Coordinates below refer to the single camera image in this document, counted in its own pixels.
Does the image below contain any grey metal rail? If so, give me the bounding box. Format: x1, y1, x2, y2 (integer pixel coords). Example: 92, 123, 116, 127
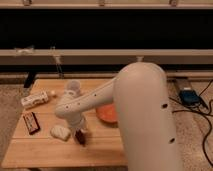
0, 49, 213, 65

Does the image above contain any orange ceramic bowl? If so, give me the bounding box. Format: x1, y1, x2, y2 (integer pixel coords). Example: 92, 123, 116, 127
96, 104, 117, 123

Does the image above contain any blue power adapter box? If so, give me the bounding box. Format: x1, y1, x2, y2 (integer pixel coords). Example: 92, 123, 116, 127
179, 89, 199, 106

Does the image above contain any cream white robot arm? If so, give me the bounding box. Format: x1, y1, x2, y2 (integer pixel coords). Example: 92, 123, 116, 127
55, 62, 183, 171

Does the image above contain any black cable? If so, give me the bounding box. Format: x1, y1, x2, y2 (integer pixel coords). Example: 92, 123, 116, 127
168, 79, 213, 168

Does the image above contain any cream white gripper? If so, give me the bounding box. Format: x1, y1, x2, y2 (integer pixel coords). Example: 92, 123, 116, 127
69, 121, 87, 135

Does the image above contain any dark chocolate bar wrapper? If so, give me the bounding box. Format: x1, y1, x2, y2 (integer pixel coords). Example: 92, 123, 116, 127
23, 112, 40, 135

